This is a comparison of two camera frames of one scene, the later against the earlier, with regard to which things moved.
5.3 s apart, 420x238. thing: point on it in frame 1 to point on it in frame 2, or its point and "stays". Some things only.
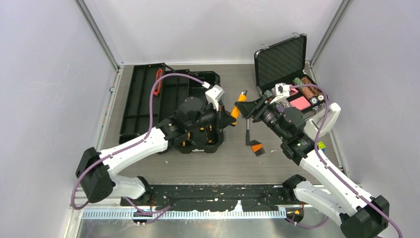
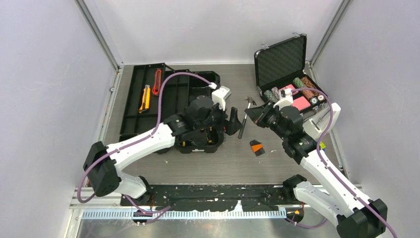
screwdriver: (209, 141) stays
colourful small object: (321, 146) stays
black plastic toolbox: (174, 89) stays
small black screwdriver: (247, 134) to (242, 124)
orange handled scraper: (257, 148) stays
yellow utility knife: (235, 111) to (145, 101)
